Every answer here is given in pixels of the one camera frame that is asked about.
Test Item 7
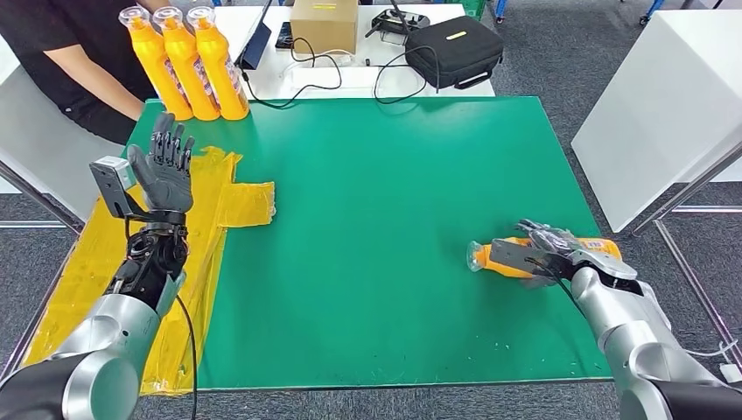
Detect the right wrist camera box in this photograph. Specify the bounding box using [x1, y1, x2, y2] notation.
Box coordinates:
[489, 237, 575, 281]

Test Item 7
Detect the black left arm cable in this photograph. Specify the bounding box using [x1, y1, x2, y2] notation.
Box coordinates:
[173, 294, 200, 420]

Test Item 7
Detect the silver metal table frame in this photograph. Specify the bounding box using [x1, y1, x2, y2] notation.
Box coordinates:
[630, 137, 742, 372]
[0, 162, 85, 236]

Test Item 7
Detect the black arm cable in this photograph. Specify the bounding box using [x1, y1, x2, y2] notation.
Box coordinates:
[173, 294, 200, 420]
[542, 263, 586, 317]

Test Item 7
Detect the cardboard box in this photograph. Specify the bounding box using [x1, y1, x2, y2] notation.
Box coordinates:
[290, 0, 360, 56]

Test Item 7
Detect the white side table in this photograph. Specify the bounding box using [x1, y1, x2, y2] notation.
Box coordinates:
[0, 34, 126, 221]

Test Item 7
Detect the person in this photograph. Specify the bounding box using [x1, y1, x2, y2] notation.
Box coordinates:
[0, 0, 173, 145]

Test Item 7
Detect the black tablet cable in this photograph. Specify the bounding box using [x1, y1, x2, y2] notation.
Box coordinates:
[240, 37, 344, 110]

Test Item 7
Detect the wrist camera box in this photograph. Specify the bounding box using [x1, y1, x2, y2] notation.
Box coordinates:
[88, 156, 149, 221]
[489, 237, 575, 281]

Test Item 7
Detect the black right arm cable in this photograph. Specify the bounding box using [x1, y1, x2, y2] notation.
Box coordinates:
[542, 263, 586, 317]

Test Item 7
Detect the white floor cable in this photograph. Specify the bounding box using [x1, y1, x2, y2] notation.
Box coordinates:
[683, 339, 738, 359]

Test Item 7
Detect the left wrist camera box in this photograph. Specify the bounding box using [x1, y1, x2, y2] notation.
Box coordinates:
[88, 156, 149, 221]

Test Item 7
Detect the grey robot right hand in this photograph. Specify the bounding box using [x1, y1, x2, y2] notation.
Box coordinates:
[514, 219, 582, 290]

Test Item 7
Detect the black remote controller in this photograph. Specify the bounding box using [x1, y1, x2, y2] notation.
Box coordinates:
[365, 0, 432, 40]

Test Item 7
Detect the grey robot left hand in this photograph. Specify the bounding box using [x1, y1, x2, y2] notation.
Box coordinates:
[126, 112, 196, 214]

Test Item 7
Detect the orange plastic detergent bottle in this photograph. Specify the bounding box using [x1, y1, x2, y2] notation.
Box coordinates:
[118, 5, 194, 122]
[466, 236, 622, 281]
[186, 5, 250, 122]
[152, 5, 221, 122]

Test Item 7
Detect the dark tablet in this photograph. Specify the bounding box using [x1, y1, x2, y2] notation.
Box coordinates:
[236, 0, 274, 71]

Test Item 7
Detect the white cabinet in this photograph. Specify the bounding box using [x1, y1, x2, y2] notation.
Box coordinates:
[570, 8, 742, 233]

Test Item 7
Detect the black case cable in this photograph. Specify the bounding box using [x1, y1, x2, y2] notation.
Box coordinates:
[374, 45, 442, 106]

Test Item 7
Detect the black carry case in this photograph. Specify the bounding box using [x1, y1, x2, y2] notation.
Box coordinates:
[404, 15, 506, 91]

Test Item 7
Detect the yellow plastic sheet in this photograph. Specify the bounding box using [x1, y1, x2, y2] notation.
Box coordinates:
[23, 145, 277, 396]

